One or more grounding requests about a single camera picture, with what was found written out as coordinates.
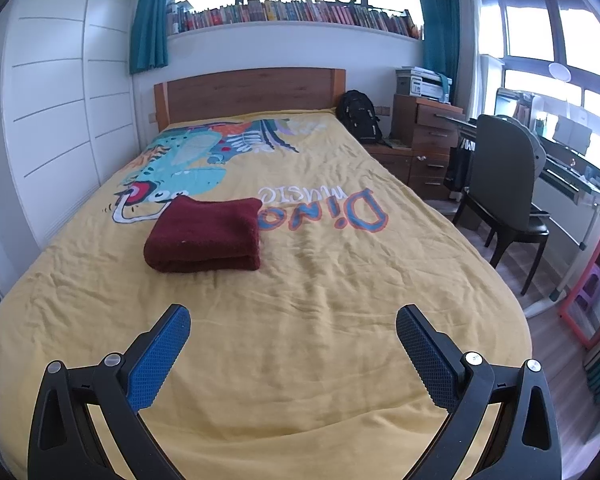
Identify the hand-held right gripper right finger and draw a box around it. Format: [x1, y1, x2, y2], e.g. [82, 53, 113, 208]
[396, 304, 563, 480]

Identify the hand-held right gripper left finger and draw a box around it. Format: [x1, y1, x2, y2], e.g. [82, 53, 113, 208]
[27, 303, 192, 480]

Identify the maroon knit sweater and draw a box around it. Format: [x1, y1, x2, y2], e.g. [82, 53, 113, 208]
[143, 196, 264, 274]

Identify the yellow printed bedspread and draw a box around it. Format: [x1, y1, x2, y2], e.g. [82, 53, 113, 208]
[0, 110, 533, 480]

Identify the purple stool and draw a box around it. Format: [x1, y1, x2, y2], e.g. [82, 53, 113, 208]
[577, 265, 600, 316]

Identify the black shopping bag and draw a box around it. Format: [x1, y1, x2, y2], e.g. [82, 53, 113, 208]
[444, 140, 476, 193]

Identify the dark chair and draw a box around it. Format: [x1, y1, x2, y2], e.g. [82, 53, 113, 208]
[452, 114, 551, 296]

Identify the wooden nightstand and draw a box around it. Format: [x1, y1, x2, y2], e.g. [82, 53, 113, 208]
[362, 137, 413, 186]

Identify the wooden drawer cabinet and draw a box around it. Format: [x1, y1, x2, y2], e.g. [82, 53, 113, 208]
[392, 94, 466, 201]

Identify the white desk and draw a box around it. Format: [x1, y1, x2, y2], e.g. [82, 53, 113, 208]
[440, 110, 600, 318]

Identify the black backpack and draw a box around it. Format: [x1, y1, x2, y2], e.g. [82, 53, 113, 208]
[335, 90, 383, 143]

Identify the computer monitor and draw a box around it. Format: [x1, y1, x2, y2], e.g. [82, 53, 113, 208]
[495, 87, 531, 121]

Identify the white wardrobe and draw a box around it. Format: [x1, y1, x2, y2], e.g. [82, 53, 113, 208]
[0, 0, 141, 251]

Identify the white printer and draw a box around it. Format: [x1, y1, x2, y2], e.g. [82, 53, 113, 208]
[395, 66, 453, 103]

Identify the wooden headboard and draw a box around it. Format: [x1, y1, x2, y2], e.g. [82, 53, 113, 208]
[153, 67, 347, 128]

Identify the white desk lamp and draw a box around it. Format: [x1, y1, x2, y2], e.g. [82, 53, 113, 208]
[547, 62, 573, 86]

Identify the teal curtain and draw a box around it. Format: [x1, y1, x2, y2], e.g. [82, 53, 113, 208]
[129, 0, 171, 76]
[416, 0, 461, 96]

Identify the row of books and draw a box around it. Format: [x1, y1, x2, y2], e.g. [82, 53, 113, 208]
[166, 0, 425, 41]

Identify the red frame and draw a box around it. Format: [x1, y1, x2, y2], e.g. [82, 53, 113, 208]
[560, 200, 600, 351]

